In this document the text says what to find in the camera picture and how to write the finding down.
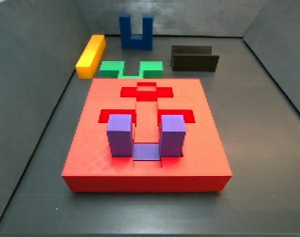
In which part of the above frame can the black block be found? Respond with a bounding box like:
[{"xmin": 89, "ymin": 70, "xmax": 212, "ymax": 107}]
[{"xmin": 171, "ymin": 45, "xmax": 220, "ymax": 72}]

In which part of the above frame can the green U-shaped block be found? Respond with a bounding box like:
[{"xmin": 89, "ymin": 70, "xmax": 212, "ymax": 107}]
[{"xmin": 99, "ymin": 61, "xmax": 163, "ymax": 79}]

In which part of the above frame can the purple U-shaped block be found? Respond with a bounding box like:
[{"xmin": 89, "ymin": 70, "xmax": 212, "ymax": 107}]
[{"xmin": 107, "ymin": 114, "xmax": 186, "ymax": 161}]

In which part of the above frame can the red slotted board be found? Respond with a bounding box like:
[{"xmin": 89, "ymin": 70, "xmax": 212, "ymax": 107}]
[{"xmin": 62, "ymin": 79, "xmax": 232, "ymax": 193}]

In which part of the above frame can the yellow rectangular bar block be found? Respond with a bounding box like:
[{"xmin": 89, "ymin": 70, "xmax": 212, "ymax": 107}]
[{"xmin": 75, "ymin": 34, "xmax": 106, "ymax": 79}]

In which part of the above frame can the blue U-shaped block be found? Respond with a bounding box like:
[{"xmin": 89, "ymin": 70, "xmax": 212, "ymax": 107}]
[{"xmin": 119, "ymin": 14, "xmax": 154, "ymax": 50}]

